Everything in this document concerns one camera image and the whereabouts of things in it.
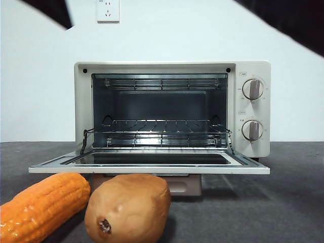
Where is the oven door with beige handle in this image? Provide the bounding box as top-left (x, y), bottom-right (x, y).
top-left (27, 151), bottom-right (271, 197)

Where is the oven timer knob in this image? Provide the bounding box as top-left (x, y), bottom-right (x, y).
top-left (241, 120), bottom-right (264, 141)

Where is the cream Toshiba toaster oven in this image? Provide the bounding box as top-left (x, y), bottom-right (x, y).
top-left (73, 60), bottom-right (271, 163)

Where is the oven temperature knob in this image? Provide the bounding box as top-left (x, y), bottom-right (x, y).
top-left (242, 78), bottom-right (265, 100)

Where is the brown potato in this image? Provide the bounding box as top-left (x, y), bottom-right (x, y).
top-left (84, 174), bottom-right (172, 243)

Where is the orange corn cob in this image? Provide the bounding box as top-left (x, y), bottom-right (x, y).
top-left (0, 172), bottom-right (91, 243)

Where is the metal wire oven rack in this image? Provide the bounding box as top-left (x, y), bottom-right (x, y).
top-left (81, 118), bottom-right (232, 155)

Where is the white wall socket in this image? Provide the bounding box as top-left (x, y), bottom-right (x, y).
top-left (96, 0), bottom-right (120, 24)

